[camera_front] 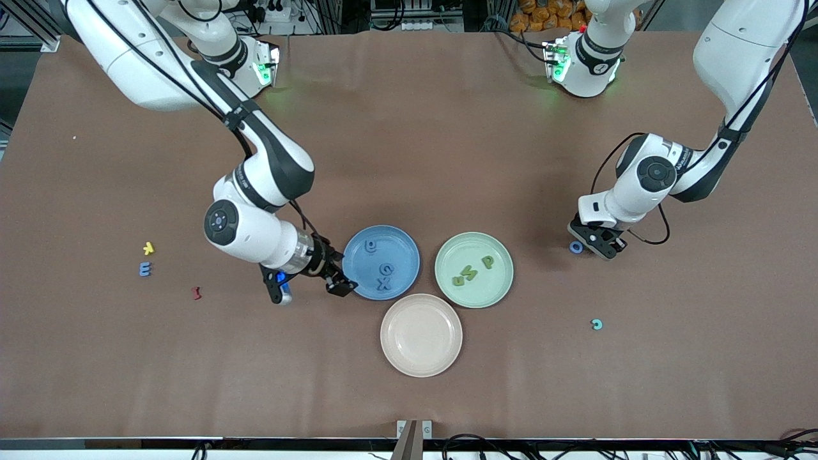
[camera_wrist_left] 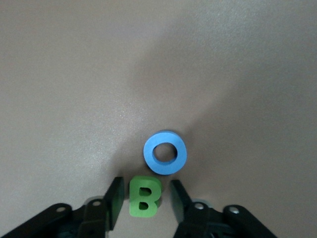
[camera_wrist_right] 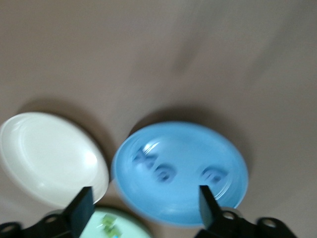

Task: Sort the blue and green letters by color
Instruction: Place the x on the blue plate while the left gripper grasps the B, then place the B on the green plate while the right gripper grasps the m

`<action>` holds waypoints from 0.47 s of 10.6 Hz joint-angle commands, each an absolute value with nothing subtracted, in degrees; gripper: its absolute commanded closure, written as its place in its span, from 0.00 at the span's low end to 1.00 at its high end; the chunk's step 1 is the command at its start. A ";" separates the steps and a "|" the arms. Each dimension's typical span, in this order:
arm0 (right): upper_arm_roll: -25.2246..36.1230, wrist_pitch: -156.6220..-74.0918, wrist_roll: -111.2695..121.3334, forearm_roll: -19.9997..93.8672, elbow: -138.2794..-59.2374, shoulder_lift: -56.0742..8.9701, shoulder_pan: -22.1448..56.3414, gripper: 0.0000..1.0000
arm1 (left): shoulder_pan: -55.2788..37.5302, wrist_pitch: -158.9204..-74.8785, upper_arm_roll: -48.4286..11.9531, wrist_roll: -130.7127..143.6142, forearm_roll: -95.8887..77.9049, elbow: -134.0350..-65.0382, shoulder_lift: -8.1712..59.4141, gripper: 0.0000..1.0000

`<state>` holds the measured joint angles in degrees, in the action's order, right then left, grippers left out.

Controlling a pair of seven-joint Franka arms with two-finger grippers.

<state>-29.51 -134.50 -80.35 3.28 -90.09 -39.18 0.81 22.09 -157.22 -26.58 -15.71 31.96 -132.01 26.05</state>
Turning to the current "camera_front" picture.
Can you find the orange bagged goods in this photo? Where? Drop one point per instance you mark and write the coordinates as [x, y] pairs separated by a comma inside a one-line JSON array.
[[543, 14]]

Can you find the blue foam letter G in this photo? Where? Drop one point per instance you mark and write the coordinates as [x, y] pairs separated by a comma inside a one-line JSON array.
[[382, 269]]

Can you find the blue foam letter O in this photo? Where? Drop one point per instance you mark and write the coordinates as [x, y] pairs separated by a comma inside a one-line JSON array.
[[571, 247]]

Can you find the blue foam letter X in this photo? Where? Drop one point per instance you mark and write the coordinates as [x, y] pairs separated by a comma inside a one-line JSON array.
[[383, 285]]

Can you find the white power strip with plugs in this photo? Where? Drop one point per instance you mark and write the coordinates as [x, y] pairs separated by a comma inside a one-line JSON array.
[[275, 13]]

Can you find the blue foam letter E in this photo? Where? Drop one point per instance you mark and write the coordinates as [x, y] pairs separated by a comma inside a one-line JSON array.
[[145, 269]]

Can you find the green foam capital N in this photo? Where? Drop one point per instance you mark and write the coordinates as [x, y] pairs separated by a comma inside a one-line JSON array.
[[470, 275]]

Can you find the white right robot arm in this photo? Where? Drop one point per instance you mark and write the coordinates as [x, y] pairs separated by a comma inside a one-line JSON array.
[[249, 236]]

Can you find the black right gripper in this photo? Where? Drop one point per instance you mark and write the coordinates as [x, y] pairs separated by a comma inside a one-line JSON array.
[[321, 260]]

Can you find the green plate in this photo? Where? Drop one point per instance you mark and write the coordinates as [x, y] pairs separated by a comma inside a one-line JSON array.
[[473, 297]]

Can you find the blue plate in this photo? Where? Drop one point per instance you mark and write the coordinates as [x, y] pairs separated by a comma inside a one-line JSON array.
[[364, 268]]

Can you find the blue foam letter a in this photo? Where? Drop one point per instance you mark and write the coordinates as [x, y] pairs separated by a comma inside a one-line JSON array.
[[370, 246]]

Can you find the beige plate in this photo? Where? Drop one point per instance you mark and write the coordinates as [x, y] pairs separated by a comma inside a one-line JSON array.
[[421, 335]]

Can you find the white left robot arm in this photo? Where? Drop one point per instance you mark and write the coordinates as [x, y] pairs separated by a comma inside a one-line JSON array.
[[735, 45]]

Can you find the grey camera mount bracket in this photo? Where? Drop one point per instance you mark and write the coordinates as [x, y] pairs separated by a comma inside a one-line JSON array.
[[414, 441]]

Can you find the yellow foam letter K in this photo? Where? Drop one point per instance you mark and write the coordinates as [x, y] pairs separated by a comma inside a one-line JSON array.
[[148, 248]]

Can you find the green foam letter P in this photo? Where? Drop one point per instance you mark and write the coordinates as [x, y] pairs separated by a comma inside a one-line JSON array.
[[484, 264]]

